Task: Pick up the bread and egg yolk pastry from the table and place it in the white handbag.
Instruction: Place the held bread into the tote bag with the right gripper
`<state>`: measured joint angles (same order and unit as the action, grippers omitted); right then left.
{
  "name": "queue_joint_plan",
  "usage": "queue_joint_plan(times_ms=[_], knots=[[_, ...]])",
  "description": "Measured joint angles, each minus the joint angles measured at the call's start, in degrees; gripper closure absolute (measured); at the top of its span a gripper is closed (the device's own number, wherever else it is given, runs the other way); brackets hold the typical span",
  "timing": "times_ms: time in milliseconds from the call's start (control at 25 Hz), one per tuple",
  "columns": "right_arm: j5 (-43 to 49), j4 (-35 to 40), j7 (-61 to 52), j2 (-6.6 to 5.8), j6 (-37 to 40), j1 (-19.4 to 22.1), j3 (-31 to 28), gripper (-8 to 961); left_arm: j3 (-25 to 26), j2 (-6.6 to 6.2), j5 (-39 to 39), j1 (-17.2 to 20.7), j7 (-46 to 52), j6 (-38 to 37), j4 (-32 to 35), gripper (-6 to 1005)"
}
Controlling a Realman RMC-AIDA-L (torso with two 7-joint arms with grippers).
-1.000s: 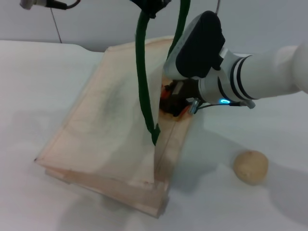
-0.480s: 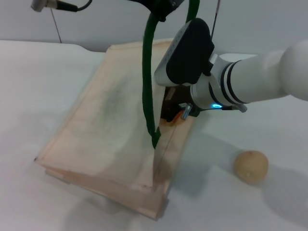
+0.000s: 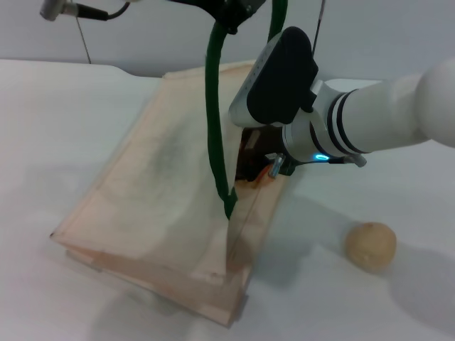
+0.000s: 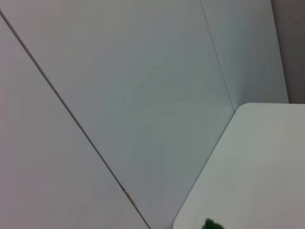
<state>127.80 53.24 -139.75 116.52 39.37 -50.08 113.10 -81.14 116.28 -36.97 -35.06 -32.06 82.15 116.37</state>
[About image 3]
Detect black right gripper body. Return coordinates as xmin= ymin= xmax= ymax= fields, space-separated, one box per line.
xmin=235 ymin=126 xmax=296 ymax=183

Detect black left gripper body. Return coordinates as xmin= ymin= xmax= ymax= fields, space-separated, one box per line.
xmin=170 ymin=0 xmax=266 ymax=26

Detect orange striped bread loaf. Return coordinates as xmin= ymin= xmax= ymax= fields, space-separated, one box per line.
xmin=254 ymin=169 xmax=275 ymax=188

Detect beige tote bag green handles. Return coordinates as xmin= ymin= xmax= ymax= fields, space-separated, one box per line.
xmin=49 ymin=0 xmax=291 ymax=328

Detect round egg yolk pastry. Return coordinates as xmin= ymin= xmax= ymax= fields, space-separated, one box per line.
xmin=344 ymin=222 xmax=397 ymax=274

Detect right arm cable with plug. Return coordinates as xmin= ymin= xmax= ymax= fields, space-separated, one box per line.
xmin=268 ymin=152 xmax=368 ymax=178

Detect arm cable with plug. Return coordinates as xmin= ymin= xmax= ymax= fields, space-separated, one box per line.
xmin=268 ymin=152 xmax=368 ymax=178
xmin=38 ymin=0 xmax=129 ymax=21

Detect right wrist camera housing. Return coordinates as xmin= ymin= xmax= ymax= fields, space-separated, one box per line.
xmin=228 ymin=26 xmax=320 ymax=128

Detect left arm cable with plug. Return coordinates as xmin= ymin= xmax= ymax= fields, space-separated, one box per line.
xmin=38 ymin=0 xmax=129 ymax=21

